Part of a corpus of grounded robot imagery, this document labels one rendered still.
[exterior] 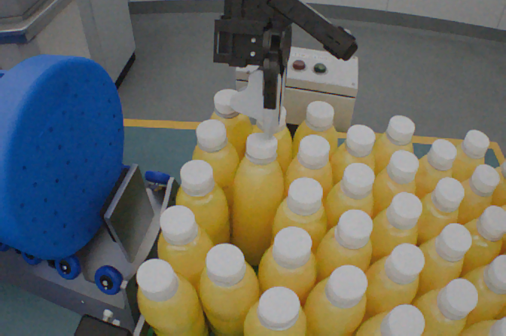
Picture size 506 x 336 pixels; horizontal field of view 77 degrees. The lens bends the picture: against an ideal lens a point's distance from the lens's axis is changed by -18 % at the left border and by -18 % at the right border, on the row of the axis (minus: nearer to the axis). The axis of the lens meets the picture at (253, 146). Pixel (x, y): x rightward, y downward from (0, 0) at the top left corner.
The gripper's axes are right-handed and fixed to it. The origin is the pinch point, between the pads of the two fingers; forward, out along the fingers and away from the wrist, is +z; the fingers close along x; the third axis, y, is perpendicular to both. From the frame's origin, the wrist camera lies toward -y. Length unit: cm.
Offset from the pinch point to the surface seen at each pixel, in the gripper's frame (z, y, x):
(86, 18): -5, 132, -133
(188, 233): 7.5, 6.0, 14.4
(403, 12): -16, -61, -299
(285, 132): 2.3, -0.7, -5.4
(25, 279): 29, 41, 12
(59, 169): 4.2, 25.2, 12.4
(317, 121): 0.0, -5.1, -5.5
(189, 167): 3.6, 8.8, 6.8
